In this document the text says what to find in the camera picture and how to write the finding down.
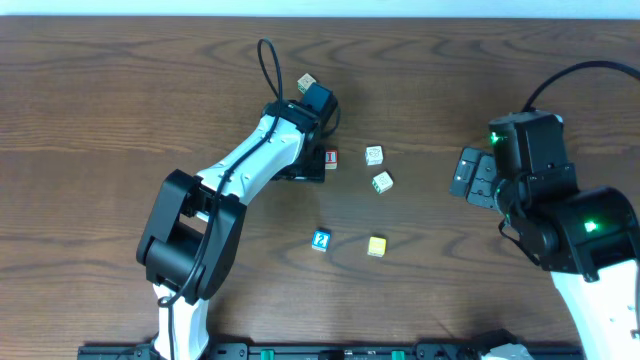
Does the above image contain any red letter I block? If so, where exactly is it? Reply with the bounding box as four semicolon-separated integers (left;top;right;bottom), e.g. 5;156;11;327
325;150;338;170

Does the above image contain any blue number 2 block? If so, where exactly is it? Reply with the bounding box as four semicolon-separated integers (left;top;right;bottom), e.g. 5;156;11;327
312;230;331;252

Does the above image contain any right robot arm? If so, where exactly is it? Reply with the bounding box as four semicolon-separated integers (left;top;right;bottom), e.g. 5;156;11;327
450;111;639;359

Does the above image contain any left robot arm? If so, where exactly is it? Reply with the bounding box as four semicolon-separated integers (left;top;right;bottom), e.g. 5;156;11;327
136;83;338;359

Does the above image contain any blue-edged wooden block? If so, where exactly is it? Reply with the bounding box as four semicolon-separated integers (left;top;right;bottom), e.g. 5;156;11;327
365;145;384;166

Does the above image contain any green-edged wooden block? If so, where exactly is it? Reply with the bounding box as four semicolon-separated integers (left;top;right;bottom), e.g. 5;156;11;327
297;73;317;94
372;171;394;194

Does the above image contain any far green-edged wooden block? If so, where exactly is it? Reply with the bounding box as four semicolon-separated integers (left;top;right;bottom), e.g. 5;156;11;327
297;73;317;94

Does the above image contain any yellow wooden block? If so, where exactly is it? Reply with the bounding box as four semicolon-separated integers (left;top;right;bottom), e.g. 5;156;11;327
367;236;387;257

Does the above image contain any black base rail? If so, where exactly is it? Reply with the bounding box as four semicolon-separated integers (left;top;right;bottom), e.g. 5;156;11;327
77;341;585;360

